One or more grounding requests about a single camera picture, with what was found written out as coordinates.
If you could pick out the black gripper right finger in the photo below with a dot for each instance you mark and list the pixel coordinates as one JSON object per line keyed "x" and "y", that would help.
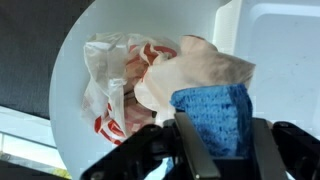
{"x": 270, "y": 164}

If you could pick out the round white table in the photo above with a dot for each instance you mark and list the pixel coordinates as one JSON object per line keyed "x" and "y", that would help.
{"x": 79, "y": 146}

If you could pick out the white plastic target bag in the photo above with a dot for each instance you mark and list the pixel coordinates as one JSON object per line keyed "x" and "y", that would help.
{"x": 115, "y": 64}

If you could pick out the blue sponge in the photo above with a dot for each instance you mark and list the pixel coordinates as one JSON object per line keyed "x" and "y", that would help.
{"x": 222, "y": 115}

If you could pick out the white pink cloth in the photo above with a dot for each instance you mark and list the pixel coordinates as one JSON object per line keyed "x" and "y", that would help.
{"x": 198, "y": 63}

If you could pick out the white storage container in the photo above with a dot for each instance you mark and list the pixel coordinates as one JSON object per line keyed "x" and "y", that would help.
{"x": 282, "y": 38}

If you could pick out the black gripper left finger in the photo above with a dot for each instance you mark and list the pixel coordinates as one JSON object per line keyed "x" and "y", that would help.
{"x": 198, "y": 157}

